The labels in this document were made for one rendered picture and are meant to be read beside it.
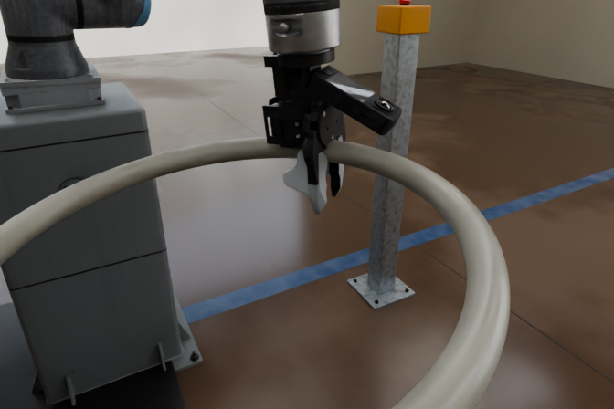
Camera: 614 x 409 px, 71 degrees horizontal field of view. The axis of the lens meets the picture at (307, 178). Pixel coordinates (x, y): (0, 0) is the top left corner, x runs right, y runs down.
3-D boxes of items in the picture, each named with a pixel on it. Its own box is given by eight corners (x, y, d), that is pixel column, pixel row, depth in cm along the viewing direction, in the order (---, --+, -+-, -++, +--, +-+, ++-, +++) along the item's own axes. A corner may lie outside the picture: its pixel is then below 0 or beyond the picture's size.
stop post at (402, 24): (415, 295, 174) (452, 4, 130) (375, 310, 165) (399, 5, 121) (385, 268, 190) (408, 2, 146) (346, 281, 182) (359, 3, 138)
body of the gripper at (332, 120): (294, 131, 63) (285, 46, 58) (348, 135, 60) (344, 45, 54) (266, 149, 57) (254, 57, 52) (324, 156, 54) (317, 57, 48)
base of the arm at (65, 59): (1, 68, 115) (-9, 29, 111) (79, 63, 126) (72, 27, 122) (12, 83, 102) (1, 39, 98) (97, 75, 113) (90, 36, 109)
